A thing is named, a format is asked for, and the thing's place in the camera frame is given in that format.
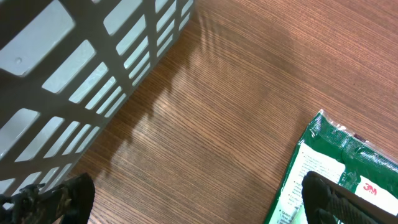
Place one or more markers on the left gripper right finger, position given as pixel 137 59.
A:
pixel 327 202

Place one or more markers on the green 3M product package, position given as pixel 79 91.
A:
pixel 339 154

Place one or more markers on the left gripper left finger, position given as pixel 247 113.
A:
pixel 70 202

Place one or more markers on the grey plastic shopping basket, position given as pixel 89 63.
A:
pixel 67 66

